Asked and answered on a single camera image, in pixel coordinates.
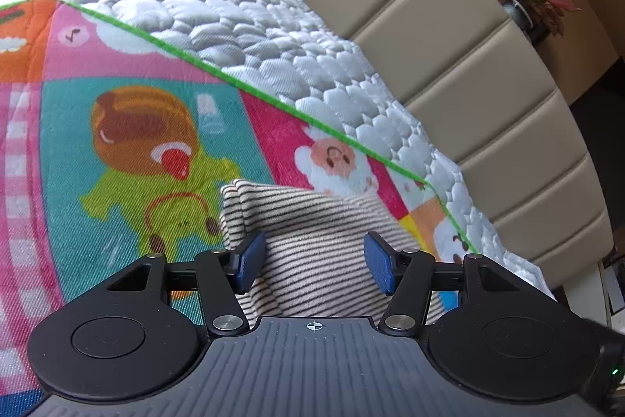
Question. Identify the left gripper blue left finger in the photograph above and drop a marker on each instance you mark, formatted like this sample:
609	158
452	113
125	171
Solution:
222	277

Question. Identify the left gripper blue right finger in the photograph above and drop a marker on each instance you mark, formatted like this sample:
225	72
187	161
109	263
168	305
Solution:
404	276

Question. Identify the beige black striped garment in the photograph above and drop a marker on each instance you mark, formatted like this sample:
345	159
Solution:
314	265

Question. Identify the colourful cartoon play mat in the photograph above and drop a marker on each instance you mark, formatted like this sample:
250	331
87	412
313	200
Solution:
114	147

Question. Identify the beige padded headboard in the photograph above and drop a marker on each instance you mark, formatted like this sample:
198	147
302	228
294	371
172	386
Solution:
487	101

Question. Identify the white quilted mattress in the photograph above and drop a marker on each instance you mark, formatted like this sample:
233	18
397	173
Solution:
284	49

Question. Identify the red leafy potted plant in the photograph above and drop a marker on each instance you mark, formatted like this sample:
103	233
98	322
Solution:
539	19

